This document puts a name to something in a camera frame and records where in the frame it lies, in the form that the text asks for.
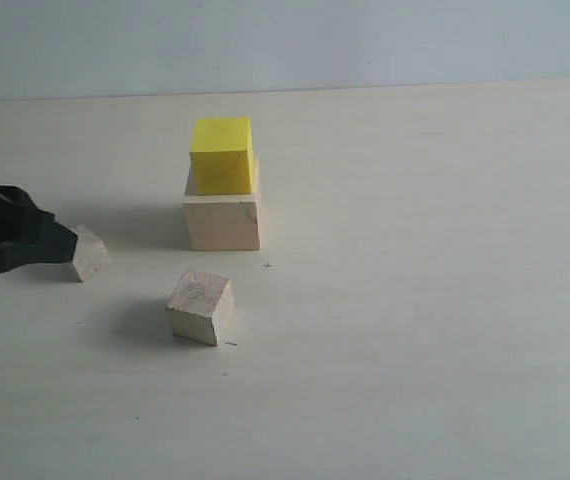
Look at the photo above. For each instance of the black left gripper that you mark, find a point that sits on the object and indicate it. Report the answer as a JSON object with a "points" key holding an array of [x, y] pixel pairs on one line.
{"points": [[35, 235]]}

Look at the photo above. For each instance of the medium wooden cube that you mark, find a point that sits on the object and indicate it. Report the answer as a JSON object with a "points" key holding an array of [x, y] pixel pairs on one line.
{"points": [[200, 307]]}

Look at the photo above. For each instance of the large wooden cube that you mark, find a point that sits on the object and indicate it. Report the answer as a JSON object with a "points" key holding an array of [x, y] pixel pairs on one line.
{"points": [[223, 222]]}

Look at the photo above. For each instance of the yellow cube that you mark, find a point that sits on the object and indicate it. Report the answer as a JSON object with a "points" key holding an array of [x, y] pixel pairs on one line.
{"points": [[222, 156]]}

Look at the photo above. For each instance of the small wooden cube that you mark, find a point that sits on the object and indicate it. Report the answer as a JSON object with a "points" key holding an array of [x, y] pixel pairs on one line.
{"points": [[90, 255]]}

